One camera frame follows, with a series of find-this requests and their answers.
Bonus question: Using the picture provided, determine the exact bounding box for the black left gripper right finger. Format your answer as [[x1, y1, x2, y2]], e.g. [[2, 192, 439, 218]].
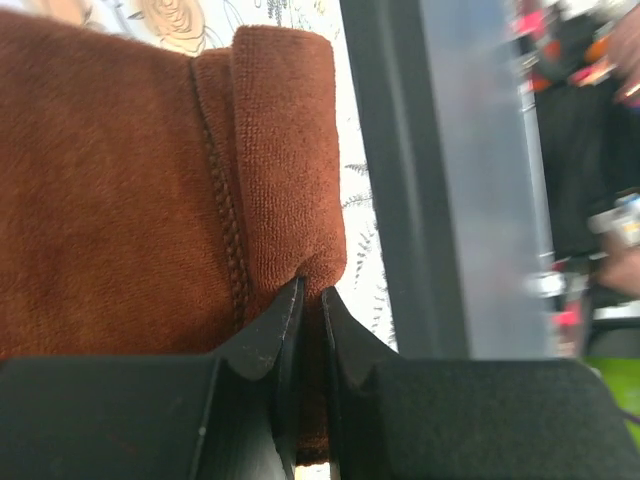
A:
[[322, 289, 639, 480]]

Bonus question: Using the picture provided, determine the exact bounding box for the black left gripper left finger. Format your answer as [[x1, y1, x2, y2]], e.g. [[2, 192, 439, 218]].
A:
[[1, 279, 305, 480]]

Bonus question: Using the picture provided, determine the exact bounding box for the brown towel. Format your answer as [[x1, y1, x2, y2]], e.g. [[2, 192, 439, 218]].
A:
[[1, 10, 346, 465]]

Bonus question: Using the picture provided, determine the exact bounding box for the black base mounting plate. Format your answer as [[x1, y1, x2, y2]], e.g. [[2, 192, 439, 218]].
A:
[[340, 1, 471, 359]]

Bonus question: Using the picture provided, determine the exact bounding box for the person in dark clothing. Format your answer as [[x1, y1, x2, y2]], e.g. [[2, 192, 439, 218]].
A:
[[516, 1, 639, 301]]

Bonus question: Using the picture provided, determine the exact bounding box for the aluminium frame rail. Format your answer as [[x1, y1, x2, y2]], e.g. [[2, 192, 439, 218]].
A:
[[421, 1, 555, 360]]

